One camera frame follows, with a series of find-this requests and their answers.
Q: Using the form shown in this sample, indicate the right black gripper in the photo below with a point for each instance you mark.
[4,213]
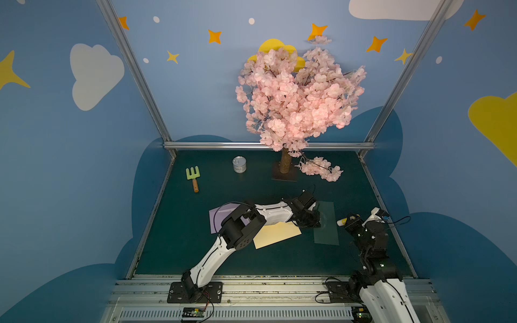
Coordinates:
[353,222]

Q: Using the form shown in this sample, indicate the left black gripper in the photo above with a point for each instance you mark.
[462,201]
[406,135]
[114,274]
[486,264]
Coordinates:
[309,218]

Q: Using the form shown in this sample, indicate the dark green envelope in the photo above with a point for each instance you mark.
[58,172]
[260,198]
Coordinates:
[327,232]

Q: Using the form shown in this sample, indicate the cream yellow envelope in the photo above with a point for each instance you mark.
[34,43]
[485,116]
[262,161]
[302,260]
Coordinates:
[272,234]

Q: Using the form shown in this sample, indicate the purple envelope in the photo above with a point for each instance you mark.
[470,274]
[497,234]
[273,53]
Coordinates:
[217,215]

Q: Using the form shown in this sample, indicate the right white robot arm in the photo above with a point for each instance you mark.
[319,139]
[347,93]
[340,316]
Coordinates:
[379,285]

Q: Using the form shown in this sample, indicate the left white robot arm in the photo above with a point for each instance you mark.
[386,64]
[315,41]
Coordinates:
[238,230]

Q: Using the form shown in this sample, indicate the fallen pink blossom branch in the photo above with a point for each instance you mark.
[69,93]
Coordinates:
[320,167]

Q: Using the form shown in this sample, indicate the right small circuit board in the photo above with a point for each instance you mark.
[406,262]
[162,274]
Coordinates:
[361,315]

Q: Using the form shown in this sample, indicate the small circuit board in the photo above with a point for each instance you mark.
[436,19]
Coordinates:
[193,313]
[361,315]

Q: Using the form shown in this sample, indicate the silver tin can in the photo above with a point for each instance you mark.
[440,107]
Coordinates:
[239,164]

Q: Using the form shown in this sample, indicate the green toy garden rake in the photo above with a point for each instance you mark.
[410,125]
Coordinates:
[193,174]

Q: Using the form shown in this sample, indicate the pink cherry blossom tree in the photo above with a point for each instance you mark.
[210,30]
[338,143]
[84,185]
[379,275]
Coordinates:
[289,99]

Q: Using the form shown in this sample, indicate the left small circuit board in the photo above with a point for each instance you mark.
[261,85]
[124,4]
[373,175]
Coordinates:
[193,313]

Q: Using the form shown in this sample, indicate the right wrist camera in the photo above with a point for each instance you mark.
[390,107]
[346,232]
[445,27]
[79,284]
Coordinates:
[377,215]

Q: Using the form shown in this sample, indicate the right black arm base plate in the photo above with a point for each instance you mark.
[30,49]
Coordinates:
[345,291]

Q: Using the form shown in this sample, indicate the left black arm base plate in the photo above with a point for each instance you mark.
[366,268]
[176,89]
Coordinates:
[178,294]

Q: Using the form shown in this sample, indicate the right aluminium frame post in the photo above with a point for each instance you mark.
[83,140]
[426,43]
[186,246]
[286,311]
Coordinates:
[432,29]

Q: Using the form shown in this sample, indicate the aluminium frame post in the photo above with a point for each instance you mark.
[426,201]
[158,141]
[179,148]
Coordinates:
[432,29]
[110,15]

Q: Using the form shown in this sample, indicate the left aluminium frame post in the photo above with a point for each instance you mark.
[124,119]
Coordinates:
[110,15]

